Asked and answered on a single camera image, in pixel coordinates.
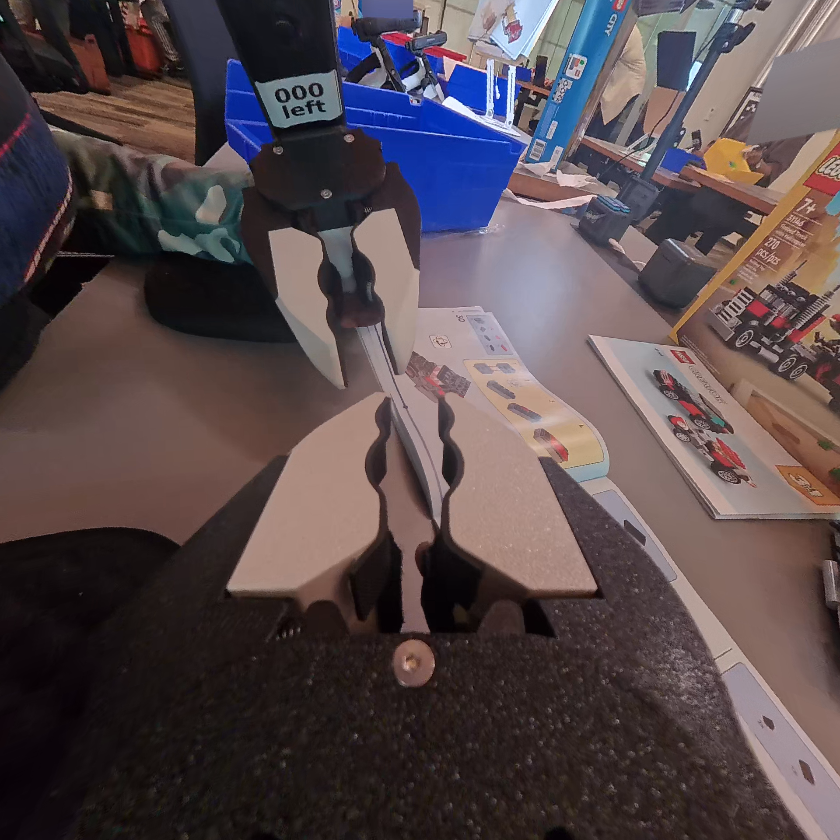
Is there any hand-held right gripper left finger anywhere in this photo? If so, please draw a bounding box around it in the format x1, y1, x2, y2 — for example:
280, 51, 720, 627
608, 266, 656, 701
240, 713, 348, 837
226, 392, 395, 624

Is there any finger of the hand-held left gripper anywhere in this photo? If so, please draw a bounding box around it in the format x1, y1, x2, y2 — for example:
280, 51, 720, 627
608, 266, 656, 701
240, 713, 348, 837
353, 207, 422, 376
268, 227, 349, 389

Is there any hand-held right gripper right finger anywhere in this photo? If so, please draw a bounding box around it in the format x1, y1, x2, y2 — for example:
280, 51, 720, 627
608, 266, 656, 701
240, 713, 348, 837
438, 394, 601, 621

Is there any blue plastic bin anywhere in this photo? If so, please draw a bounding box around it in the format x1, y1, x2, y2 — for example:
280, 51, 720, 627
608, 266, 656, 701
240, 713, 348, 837
224, 26, 529, 234

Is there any instruction booklet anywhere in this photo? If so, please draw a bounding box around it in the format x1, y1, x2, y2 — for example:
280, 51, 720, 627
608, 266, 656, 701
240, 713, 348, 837
357, 305, 834, 811
588, 335, 840, 521

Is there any person's left forearm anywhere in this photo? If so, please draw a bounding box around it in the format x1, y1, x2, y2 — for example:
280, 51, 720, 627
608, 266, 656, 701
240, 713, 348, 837
52, 128, 263, 266

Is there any grey desk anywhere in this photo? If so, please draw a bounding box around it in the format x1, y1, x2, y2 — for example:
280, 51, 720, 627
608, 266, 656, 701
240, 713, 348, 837
0, 141, 840, 840

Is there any white crumpled paper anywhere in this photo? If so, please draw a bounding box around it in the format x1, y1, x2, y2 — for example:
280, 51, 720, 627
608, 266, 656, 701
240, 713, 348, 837
502, 163, 595, 212

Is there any closed instruction booklet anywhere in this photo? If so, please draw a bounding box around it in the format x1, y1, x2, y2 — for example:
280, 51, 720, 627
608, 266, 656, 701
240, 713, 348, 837
588, 335, 840, 521

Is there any white plastic stand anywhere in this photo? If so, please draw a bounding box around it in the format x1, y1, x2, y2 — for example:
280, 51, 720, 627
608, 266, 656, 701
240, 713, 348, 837
484, 58, 521, 126

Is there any white poster board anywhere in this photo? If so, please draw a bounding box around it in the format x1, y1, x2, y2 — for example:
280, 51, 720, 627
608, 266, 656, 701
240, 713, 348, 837
469, 0, 559, 61

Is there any tall blue toy box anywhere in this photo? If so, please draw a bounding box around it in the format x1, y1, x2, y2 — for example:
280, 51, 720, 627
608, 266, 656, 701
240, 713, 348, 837
525, 0, 639, 165

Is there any person's patterned navy sweater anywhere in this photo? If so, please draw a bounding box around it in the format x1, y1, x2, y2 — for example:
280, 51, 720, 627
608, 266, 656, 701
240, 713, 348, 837
0, 56, 73, 309

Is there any wooden table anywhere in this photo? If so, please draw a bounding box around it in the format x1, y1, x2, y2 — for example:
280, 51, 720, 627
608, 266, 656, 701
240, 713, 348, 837
577, 134, 788, 217

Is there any yellow toy truck box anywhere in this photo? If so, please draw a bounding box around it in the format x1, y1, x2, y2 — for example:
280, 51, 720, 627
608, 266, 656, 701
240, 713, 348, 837
669, 131, 840, 506

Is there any yellow cardboard box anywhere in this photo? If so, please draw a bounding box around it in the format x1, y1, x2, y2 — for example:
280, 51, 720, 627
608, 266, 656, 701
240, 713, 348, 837
702, 138, 765, 186

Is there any black tripod stand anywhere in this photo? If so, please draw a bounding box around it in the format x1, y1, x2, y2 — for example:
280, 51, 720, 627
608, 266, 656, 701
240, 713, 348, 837
633, 0, 772, 198

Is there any black camera on mini tripod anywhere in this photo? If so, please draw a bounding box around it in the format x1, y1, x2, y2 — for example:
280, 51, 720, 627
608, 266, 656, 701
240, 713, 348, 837
351, 16, 448, 96

